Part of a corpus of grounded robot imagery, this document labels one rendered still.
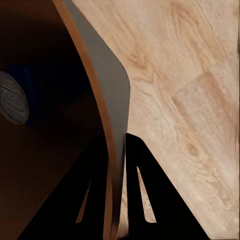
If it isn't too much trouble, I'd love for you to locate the can of soda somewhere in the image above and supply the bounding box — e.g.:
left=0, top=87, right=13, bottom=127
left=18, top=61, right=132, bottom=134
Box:
left=0, top=53, right=92, bottom=125

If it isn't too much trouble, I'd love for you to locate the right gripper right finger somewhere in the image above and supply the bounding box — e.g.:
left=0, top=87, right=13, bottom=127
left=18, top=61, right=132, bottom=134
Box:
left=125, top=133, right=210, bottom=240

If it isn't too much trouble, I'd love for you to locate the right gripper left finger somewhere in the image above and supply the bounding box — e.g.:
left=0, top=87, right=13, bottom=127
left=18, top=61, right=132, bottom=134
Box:
left=17, top=134, right=109, bottom=240

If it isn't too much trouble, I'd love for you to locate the trash can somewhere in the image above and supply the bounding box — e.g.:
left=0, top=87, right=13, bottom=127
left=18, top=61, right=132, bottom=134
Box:
left=0, top=0, right=131, bottom=240

